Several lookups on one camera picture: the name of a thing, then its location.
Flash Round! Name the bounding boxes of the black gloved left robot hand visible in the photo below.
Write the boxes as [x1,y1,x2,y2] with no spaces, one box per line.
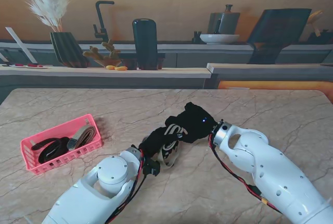
[138,126,184,161]

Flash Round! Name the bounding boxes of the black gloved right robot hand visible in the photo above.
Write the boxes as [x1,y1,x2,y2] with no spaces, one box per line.
[165,101,218,144]

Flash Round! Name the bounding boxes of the olive canvas belt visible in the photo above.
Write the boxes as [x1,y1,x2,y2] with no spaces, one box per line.
[158,124,188,168]

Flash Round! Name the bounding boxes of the beige woven belt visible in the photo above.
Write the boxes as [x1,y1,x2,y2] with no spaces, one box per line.
[67,127,97,149]

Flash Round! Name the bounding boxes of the pink plastic storage basket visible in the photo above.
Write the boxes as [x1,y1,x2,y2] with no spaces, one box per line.
[20,114,104,176]

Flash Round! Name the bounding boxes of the dark brown woven belt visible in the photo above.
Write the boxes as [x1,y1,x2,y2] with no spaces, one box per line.
[31,137,71,164]

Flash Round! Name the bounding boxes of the grey kitchen counter wood top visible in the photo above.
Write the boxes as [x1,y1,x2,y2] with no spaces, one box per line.
[0,41,333,104]

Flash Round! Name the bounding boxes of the dark low tray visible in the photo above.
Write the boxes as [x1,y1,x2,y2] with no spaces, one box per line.
[118,52,167,70]

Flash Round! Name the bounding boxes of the white ceramic bowl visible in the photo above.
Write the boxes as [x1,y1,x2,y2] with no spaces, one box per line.
[199,34,240,45]

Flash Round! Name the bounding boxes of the tall black cylinder container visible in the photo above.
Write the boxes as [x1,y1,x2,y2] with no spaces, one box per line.
[132,19,159,71]

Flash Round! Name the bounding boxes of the cactus plant in bowl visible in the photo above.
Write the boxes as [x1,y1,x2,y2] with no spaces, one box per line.
[82,38,123,68]

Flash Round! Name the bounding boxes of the grey ceramic jug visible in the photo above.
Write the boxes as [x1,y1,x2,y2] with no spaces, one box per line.
[208,4,241,35]

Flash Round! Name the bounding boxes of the dark tilted panel stand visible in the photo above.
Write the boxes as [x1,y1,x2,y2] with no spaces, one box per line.
[246,8,312,65]

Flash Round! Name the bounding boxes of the dark ribbed vase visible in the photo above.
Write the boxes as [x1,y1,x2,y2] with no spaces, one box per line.
[49,32,88,68]

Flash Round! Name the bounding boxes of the black kitchen faucet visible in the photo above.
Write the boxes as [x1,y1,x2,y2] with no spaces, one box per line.
[93,1,115,43]

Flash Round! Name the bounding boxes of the plate with red food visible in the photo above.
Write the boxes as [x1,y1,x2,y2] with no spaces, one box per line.
[9,63,49,70]

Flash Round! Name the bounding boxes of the yellow wooden spatula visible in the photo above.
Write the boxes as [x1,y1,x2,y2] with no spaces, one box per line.
[308,9,325,36]

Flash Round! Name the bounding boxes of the white leaning board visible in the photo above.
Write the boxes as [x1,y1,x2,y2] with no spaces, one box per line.
[5,27,39,64]

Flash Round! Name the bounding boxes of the white pampas grass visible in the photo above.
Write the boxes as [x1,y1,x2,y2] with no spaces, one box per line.
[0,0,71,33]

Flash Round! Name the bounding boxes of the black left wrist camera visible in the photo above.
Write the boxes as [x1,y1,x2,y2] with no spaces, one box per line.
[143,158,161,177]

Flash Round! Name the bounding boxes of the red black left arm cable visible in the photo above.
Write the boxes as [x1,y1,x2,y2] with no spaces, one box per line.
[104,148,148,224]

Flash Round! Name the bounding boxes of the red black arm cable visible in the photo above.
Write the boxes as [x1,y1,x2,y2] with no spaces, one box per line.
[104,148,148,224]
[208,134,283,214]

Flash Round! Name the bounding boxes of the red black right arm cable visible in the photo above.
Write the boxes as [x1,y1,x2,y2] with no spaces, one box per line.
[208,134,283,214]

